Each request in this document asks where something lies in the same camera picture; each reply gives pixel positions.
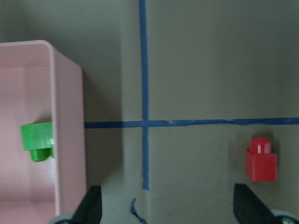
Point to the green toy block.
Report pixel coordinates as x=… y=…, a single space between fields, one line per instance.
x=37 y=138

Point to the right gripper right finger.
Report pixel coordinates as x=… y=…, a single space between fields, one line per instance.
x=248 y=208

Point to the pink plastic box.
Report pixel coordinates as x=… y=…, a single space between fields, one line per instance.
x=39 y=84

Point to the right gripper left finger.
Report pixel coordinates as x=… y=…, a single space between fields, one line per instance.
x=89 y=210

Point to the red toy block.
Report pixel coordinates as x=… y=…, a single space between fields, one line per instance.
x=260 y=161

